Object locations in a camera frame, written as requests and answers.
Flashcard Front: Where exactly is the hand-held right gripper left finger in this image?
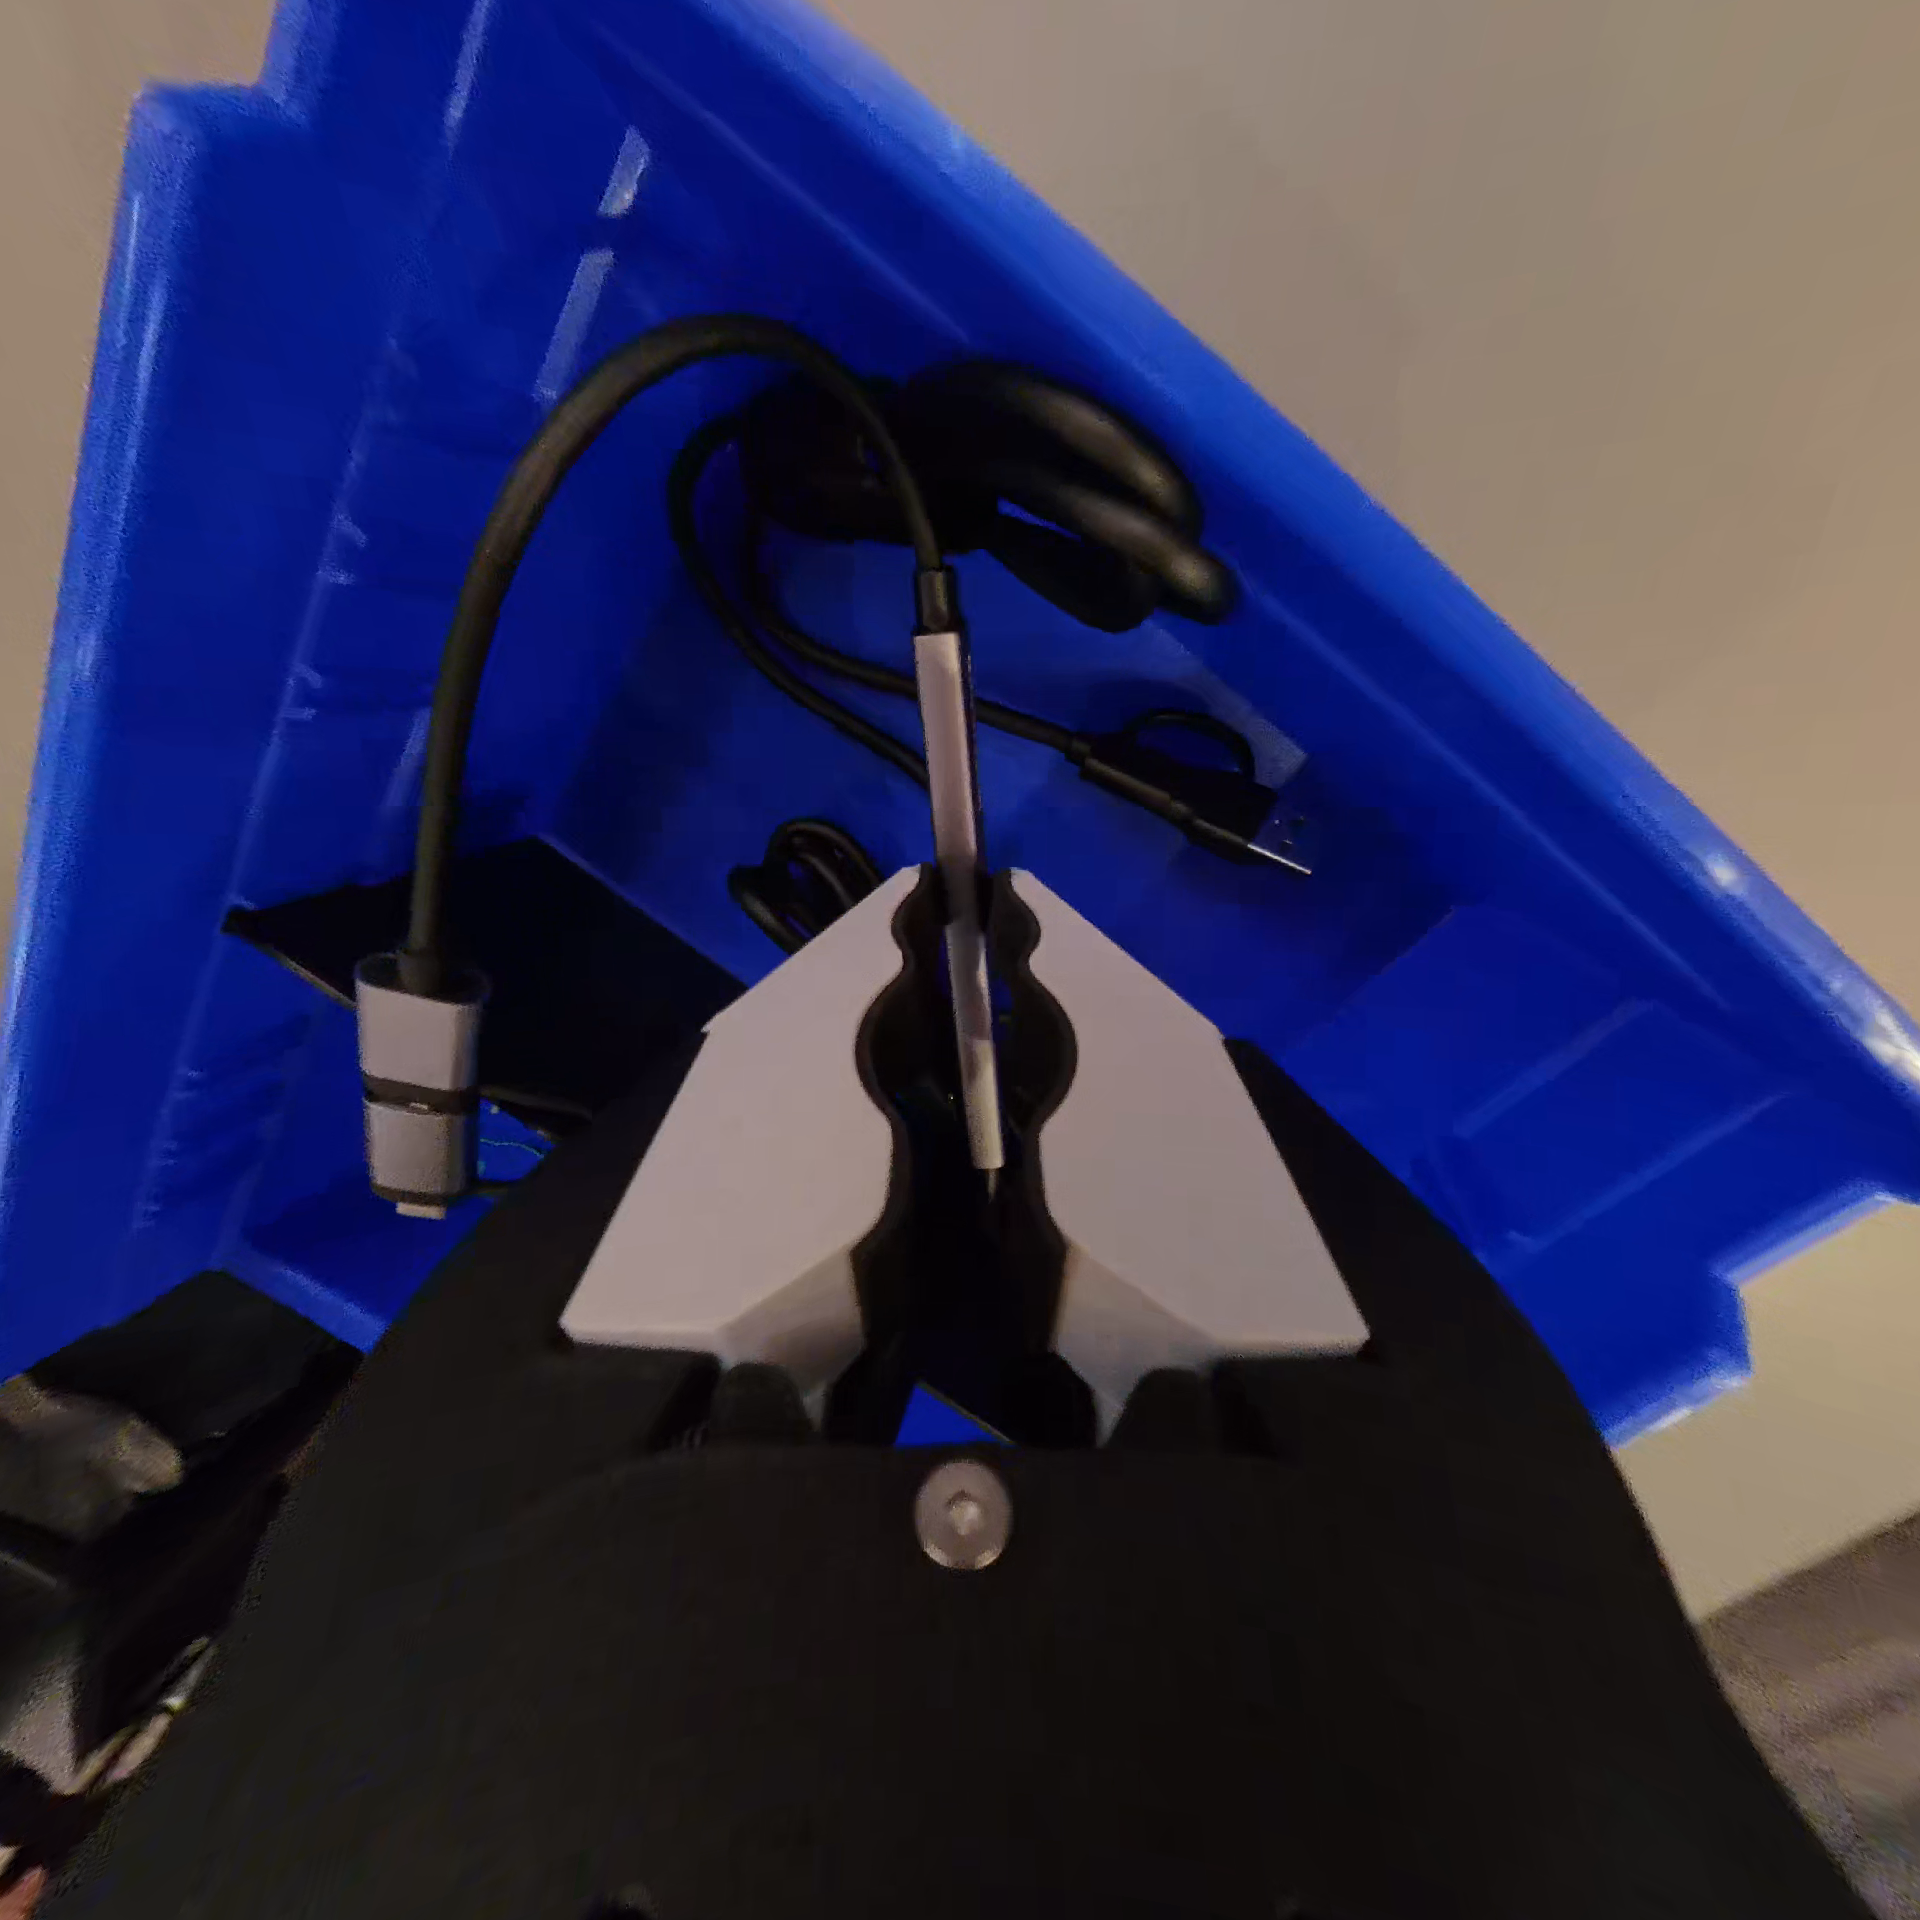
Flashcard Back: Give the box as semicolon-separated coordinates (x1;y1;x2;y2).
560;866;933;1426

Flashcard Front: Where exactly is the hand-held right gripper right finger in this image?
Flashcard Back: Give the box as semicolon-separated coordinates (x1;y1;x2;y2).
990;870;1369;1426

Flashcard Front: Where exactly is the black cable wide grey plug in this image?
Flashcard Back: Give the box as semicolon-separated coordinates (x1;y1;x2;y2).
351;311;961;1220

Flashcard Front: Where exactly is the black strapped usb-c cable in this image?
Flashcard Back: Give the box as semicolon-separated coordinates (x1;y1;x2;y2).
668;394;1319;954

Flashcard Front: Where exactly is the blue plastic bin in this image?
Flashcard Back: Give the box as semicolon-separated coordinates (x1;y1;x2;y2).
0;0;1920;1443

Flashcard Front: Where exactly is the black plastic bin divider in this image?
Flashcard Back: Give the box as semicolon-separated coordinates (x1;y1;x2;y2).
221;836;751;1114

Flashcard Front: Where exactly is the black battery charger case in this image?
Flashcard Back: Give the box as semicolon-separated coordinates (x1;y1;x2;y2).
0;1270;367;1846

